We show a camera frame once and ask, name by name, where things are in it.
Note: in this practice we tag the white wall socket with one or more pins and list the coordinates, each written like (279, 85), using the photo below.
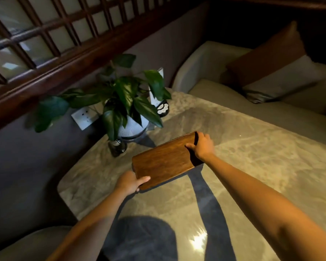
(84, 115)

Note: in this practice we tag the green potted plant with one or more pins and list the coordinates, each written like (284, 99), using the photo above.
(116, 97)

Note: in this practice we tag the person's left forearm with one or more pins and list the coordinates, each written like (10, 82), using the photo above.
(87, 228)

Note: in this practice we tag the person's right hand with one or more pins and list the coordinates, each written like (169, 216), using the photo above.
(205, 148)

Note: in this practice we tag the brown wooden board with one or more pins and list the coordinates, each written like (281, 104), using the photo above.
(165, 160)

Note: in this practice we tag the wooden lattice window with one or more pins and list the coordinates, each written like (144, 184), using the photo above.
(57, 43)

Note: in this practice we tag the grey cushion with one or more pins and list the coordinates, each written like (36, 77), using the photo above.
(282, 80)

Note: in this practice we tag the white table sign stand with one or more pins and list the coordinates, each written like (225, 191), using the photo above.
(159, 101)

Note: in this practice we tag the white ribbed plant pot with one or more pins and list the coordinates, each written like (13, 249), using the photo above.
(133, 127)

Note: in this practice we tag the beige sofa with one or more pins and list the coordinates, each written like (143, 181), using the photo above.
(260, 105)

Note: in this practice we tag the brown cushion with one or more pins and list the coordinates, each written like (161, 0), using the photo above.
(266, 55)

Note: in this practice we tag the person's right thumb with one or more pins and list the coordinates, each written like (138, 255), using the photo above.
(190, 146)

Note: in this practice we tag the beige seat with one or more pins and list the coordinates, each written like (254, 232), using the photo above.
(27, 246)

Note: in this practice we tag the person's left thumb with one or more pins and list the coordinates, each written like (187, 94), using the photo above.
(142, 179)

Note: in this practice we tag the person's right forearm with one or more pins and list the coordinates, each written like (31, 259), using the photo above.
(269, 203)

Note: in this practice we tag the person's left hand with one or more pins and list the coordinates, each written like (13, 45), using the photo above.
(129, 182)

